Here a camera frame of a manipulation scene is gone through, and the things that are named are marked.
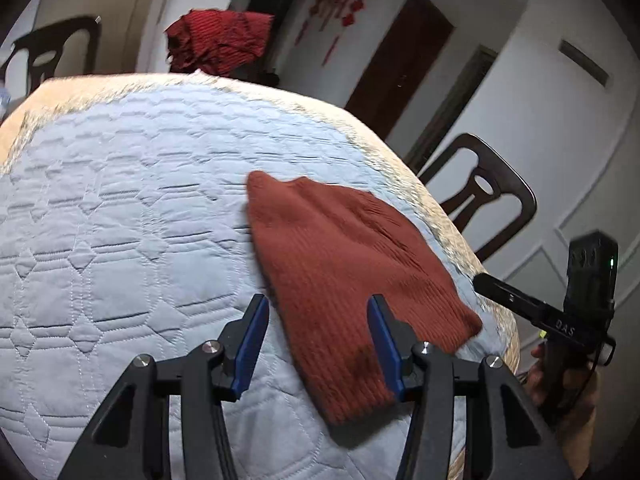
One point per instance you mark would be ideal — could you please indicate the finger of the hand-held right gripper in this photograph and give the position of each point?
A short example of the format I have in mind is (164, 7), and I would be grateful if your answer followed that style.
(505, 292)

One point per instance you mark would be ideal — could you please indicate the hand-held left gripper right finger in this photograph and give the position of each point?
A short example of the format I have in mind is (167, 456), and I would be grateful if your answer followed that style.
(385, 345)

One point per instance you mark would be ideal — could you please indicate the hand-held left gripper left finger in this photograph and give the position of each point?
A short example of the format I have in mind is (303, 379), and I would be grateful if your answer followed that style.
(250, 340)

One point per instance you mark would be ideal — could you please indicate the rust brown knit sweater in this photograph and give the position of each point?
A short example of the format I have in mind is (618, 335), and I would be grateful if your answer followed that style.
(340, 260)

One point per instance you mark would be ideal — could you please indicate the person's right hand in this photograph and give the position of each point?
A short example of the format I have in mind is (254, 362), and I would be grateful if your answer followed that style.
(537, 375)

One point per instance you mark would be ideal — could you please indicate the black chair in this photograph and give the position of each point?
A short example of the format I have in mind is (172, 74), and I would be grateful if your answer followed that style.
(505, 172)
(91, 50)

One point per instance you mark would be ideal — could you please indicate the light blue quilted mat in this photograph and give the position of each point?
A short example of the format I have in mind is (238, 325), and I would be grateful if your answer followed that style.
(125, 210)

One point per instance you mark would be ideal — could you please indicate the dark brown door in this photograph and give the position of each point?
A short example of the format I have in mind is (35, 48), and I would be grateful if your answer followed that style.
(400, 70)

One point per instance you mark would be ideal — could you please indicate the red ribbed cloth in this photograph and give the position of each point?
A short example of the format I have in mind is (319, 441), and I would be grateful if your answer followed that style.
(215, 40)

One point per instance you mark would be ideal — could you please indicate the beige tablecloth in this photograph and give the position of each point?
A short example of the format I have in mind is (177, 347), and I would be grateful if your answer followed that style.
(65, 89)

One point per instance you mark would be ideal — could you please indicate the wall air vent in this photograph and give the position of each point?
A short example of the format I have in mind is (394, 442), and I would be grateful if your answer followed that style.
(582, 62)

